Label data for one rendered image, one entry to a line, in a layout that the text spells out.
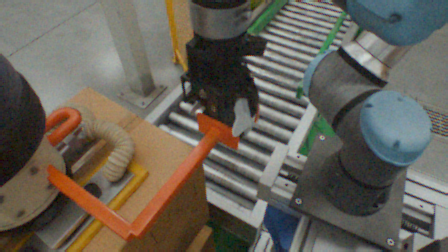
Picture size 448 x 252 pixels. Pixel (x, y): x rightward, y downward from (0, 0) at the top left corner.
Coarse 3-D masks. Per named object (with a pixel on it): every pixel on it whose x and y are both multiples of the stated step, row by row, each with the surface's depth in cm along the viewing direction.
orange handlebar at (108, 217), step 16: (64, 112) 52; (80, 112) 53; (48, 128) 51; (64, 128) 49; (208, 144) 47; (192, 160) 45; (48, 176) 43; (64, 176) 43; (176, 176) 43; (64, 192) 42; (80, 192) 42; (160, 192) 42; (176, 192) 43; (96, 208) 40; (144, 208) 40; (160, 208) 40; (112, 224) 39; (128, 224) 39; (144, 224) 39; (128, 240) 38
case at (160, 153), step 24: (96, 96) 74; (120, 120) 69; (144, 120) 69; (96, 144) 64; (144, 144) 64; (168, 144) 64; (72, 168) 60; (168, 168) 60; (144, 192) 57; (192, 192) 69; (168, 216) 62; (192, 216) 77; (0, 240) 50; (96, 240) 50; (120, 240) 50; (144, 240) 57; (168, 240) 69; (192, 240) 88
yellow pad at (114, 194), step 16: (96, 176) 56; (128, 176) 56; (144, 176) 57; (96, 192) 52; (112, 192) 54; (128, 192) 55; (112, 208) 53; (80, 224) 50; (96, 224) 51; (32, 240) 48; (80, 240) 49
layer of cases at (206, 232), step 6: (204, 228) 105; (210, 228) 105; (198, 234) 103; (204, 234) 103; (210, 234) 104; (198, 240) 102; (204, 240) 102; (210, 240) 108; (192, 246) 100; (198, 246) 100; (204, 246) 103; (210, 246) 113
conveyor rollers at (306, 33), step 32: (288, 0) 218; (320, 0) 221; (288, 32) 188; (320, 32) 193; (256, 64) 171; (288, 64) 170; (288, 96) 151; (160, 128) 135; (192, 128) 136; (224, 160) 124; (256, 160) 126; (256, 192) 113
